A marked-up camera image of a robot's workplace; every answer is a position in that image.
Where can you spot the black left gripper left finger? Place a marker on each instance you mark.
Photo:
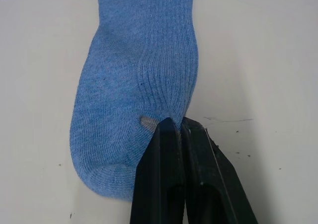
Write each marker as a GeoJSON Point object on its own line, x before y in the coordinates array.
{"type": "Point", "coordinates": [159, 174]}

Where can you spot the blue ankle sock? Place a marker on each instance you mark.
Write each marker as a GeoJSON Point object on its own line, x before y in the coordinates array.
{"type": "Point", "coordinates": [139, 72]}

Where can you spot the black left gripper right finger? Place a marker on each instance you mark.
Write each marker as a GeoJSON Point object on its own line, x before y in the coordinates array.
{"type": "Point", "coordinates": [211, 184]}

